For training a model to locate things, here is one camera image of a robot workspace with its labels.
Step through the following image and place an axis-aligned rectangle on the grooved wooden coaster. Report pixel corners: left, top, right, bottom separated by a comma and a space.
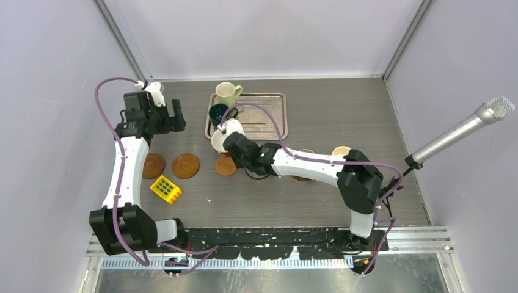
142, 153, 166, 179
172, 153, 200, 179
291, 176, 312, 182
244, 168, 270, 181

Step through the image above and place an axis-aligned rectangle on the red white mug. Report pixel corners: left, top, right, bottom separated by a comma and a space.
211, 131, 230, 157

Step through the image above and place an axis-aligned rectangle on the silver metal tray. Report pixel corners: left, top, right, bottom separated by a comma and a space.
205, 93, 289, 141

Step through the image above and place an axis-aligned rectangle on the dark green mug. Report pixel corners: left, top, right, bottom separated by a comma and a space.
208, 103, 238, 131

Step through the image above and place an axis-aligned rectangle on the light green mug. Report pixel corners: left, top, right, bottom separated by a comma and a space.
215, 82, 243, 107

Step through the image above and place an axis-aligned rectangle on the cream mug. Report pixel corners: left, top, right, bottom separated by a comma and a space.
332, 146, 351, 156

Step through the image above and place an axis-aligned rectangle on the grey ribbed mug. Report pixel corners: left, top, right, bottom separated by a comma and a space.
298, 149, 314, 155

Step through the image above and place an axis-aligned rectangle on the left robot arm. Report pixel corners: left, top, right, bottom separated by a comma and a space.
89, 91, 188, 255

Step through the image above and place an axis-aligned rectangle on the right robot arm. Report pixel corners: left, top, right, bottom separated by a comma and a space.
213, 132, 384, 251

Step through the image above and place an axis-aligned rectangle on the plain light wooden coaster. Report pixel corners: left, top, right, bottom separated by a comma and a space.
215, 157, 237, 176

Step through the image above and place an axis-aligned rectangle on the yellow toy block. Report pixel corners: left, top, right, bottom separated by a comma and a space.
150, 175, 183, 204

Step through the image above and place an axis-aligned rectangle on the black microphone stand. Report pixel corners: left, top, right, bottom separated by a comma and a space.
379, 164, 423, 217

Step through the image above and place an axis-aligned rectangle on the silver microphone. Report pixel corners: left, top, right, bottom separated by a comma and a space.
405, 96, 515, 170

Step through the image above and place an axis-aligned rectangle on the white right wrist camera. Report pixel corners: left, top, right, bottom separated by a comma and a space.
217, 118, 245, 137

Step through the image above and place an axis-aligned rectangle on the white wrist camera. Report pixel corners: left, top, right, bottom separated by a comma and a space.
217, 118, 245, 137
135, 81, 166, 107

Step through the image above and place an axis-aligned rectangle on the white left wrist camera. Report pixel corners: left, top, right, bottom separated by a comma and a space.
135, 81, 166, 107

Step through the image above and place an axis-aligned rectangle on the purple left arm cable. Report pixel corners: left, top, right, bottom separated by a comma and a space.
94, 76, 221, 278

